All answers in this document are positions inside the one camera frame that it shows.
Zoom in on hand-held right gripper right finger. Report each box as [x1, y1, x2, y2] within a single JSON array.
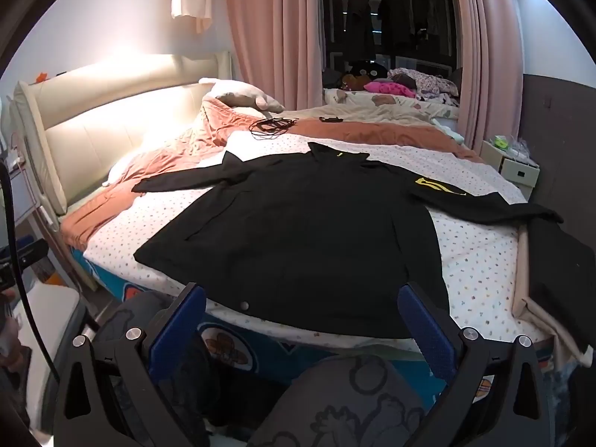
[[398, 281, 557, 447]]

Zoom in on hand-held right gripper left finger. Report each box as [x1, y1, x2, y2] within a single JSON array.
[[55, 282, 208, 447]]

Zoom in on black jacket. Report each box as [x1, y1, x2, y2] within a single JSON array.
[[131, 142, 565, 340]]

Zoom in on person's left hand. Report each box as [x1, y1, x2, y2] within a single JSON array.
[[0, 291, 28, 370]]

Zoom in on grey bedside cabinet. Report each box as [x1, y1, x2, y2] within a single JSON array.
[[7, 168, 39, 224]]

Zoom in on bed with spotted sheet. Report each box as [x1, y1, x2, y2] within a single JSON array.
[[58, 102, 559, 410]]

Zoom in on dark cartoon print pants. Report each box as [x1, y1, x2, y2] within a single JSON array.
[[91, 291, 448, 447]]

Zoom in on beige cloth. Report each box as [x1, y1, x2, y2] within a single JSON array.
[[511, 228, 587, 364]]

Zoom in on black cloth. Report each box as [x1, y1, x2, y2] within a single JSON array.
[[526, 216, 596, 355]]

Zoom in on cream padded headboard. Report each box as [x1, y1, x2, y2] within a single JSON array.
[[12, 51, 234, 217]]

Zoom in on orange blanket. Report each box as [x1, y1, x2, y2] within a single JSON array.
[[60, 98, 485, 252]]

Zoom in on white nightstand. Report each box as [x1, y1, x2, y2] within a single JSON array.
[[479, 140, 541, 201]]

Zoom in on beige printed blanket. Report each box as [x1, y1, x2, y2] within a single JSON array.
[[323, 88, 462, 124]]

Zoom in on beige pillow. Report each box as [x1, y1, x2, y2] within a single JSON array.
[[200, 78, 286, 115]]

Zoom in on floral cloth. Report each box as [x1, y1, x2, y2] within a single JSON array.
[[389, 67, 459, 101]]

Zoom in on black plush toy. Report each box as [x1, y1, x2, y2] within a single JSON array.
[[342, 60, 389, 90]]

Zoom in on pink curtain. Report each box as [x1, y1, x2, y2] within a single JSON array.
[[223, 0, 333, 112], [451, 0, 524, 150]]

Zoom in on dark hanging garment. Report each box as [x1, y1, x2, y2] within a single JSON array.
[[412, 0, 441, 40], [343, 0, 377, 63], [381, 0, 413, 52]]

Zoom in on thick black cable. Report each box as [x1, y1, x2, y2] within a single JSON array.
[[0, 161, 61, 380]]

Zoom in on thin black cable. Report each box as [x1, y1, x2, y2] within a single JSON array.
[[248, 116, 299, 140]]

